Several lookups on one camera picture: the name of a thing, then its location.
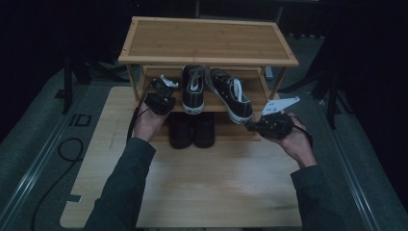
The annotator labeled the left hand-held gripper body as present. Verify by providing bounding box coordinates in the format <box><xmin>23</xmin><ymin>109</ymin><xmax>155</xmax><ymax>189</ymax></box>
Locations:
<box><xmin>143</xmin><ymin>74</ymin><xmax>179</xmax><ymax>116</ymax></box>

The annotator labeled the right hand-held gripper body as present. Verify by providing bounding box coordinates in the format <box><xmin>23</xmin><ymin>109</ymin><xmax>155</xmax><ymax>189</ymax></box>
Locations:
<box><xmin>259</xmin><ymin>95</ymin><xmax>301</xmax><ymax>140</ymax></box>

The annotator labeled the black and white sneaker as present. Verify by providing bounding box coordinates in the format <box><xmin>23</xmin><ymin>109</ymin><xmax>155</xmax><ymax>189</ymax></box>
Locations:
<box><xmin>208</xmin><ymin>67</ymin><xmax>254</xmax><ymax>125</ymax></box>
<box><xmin>180</xmin><ymin>64</ymin><xmax>207</xmax><ymax>116</ymax></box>

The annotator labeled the black lace-up shoe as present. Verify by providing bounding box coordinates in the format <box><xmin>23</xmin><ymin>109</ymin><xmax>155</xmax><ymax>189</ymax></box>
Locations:
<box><xmin>191</xmin><ymin>112</ymin><xmax>217</xmax><ymax>149</ymax></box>
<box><xmin>167</xmin><ymin>112</ymin><xmax>194</xmax><ymax>150</ymax></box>

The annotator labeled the wooden shoe rack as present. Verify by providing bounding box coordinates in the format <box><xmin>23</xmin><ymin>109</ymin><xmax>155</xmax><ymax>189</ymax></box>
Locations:
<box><xmin>117</xmin><ymin>15</ymin><xmax>300</xmax><ymax>142</ymax></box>

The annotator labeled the person's left hand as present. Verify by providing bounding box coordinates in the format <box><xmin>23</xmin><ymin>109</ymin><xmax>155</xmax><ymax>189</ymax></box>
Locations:
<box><xmin>132</xmin><ymin>102</ymin><xmax>168</xmax><ymax>143</ymax></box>

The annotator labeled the person's right hand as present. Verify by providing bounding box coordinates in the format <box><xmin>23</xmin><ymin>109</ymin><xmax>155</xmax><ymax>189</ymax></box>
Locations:
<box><xmin>277</xmin><ymin>112</ymin><xmax>319</xmax><ymax>169</ymax></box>

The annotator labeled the black stand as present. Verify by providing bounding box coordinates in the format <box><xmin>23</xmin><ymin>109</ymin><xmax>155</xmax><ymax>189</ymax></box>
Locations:
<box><xmin>325</xmin><ymin>64</ymin><xmax>342</xmax><ymax>130</ymax></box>
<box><xmin>54</xmin><ymin>54</ymin><xmax>75</xmax><ymax>116</ymax></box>

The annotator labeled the black tape piece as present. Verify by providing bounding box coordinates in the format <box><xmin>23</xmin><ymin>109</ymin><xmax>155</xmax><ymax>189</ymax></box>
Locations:
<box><xmin>64</xmin><ymin>193</ymin><xmax>83</xmax><ymax>204</ymax></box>

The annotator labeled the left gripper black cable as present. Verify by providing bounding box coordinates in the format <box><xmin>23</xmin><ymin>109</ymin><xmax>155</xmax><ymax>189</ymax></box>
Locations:
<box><xmin>127</xmin><ymin>84</ymin><xmax>152</xmax><ymax>142</ymax></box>

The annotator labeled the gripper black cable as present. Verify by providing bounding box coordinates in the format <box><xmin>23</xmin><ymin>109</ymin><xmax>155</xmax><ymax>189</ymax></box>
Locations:
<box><xmin>127</xmin><ymin>84</ymin><xmax>152</xmax><ymax>142</ymax></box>
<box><xmin>290</xmin><ymin>115</ymin><xmax>314</xmax><ymax>149</ymax></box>

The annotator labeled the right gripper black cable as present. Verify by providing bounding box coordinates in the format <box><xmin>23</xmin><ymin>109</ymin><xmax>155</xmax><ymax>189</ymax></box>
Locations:
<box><xmin>290</xmin><ymin>115</ymin><xmax>314</xmax><ymax>149</ymax></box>

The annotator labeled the metal floor rail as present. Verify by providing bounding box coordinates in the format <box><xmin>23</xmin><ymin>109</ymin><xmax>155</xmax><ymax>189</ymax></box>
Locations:
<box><xmin>319</xmin><ymin>95</ymin><xmax>378</xmax><ymax>231</ymax></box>
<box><xmin>0</xmin><ymin>86</ymin><xmax>88</xmax><ymax>231</ymax></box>

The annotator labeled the black floor cable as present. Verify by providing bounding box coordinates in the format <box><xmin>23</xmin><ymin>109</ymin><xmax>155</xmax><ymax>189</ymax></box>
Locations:
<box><xmin>30</xmin><ymin>138</ymin><xmax>85</xmax><ymax>231</ymax></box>

